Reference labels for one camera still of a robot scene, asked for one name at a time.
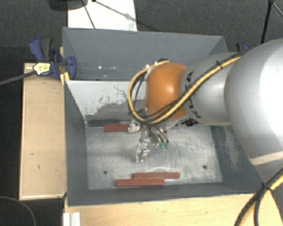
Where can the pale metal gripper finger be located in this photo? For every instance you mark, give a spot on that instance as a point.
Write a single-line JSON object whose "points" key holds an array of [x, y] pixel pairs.
{"points": [[139, 154], [145, 153]]}

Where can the red-brown flat block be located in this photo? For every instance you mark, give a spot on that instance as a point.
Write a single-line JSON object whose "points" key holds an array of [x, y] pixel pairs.
{"points": [[155, 175], [116, 127], [139, 182]]}

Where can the grey metal bin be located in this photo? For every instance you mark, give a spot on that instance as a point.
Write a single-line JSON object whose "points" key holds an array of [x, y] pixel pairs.
{"points": [[113, 149]]}

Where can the dark green flat block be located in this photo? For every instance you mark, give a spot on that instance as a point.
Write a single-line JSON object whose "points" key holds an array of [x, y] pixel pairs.
{"points": [[101, 123]]}

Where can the pale wood board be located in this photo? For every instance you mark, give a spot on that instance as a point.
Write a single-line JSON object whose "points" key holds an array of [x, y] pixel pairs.
{"points": [[42, 138]]}

